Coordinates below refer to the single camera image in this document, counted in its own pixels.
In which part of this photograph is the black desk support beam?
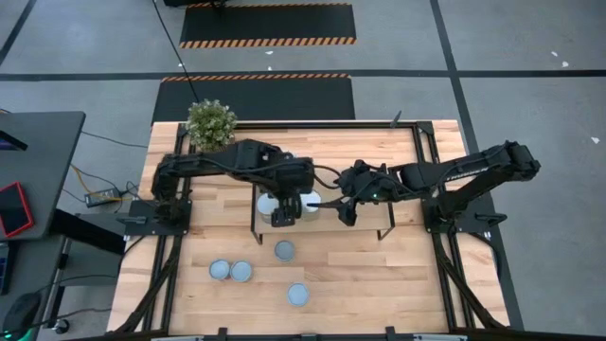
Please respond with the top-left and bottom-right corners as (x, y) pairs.
(49, 207), (127, 257)

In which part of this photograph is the black power adapter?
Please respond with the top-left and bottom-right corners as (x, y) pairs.
(84, 188), (122, 208)

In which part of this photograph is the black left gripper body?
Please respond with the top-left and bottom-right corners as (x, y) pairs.
(270, 191), (304, 228)

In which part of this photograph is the white-lidded tin can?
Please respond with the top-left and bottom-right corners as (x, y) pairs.
(300, 188), (323, 222)

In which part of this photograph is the black mat one hazard stripe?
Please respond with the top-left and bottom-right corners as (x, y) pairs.
(151, 73), (356, 122)

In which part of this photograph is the grey-lidded tin can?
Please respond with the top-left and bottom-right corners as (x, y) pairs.
(229, 260), (254, 284)
(208, 258), (232, 281)

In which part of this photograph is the green potted plant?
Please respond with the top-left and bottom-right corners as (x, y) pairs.
(185, 98), (239, 153)

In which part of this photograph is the thin black cable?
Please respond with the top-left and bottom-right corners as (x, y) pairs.
(80, 131), (149, 149)

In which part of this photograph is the red-edged black tablet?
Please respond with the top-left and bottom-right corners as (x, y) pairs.
(0, 182), (36, 239)

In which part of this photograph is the wooden shelf with black legs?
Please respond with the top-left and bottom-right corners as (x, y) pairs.
(250, 163), (398, 247)

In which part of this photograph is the yellow cable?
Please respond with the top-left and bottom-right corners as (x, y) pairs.
(70, 164), (136, 203)

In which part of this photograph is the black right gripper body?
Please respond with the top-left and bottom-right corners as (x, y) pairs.
(336, 159), (403, 227)

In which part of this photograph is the black monitor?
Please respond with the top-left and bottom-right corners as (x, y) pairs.
(0, 130), (28, 152)

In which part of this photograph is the grey desk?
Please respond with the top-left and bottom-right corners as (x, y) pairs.
(0, 111), (87, 241)

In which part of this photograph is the black computer mouse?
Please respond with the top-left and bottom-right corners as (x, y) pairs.
(2, 292), (43, 338)

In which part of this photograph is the black floor cable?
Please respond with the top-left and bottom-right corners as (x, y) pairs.
(151, 0), (201, 103)

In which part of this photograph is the teal vegetable-print tin can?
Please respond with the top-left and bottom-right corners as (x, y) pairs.
(286, 282), (311, 308)

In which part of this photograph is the black metal table frame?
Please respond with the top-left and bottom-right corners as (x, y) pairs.
(61, 120), (606, 341)

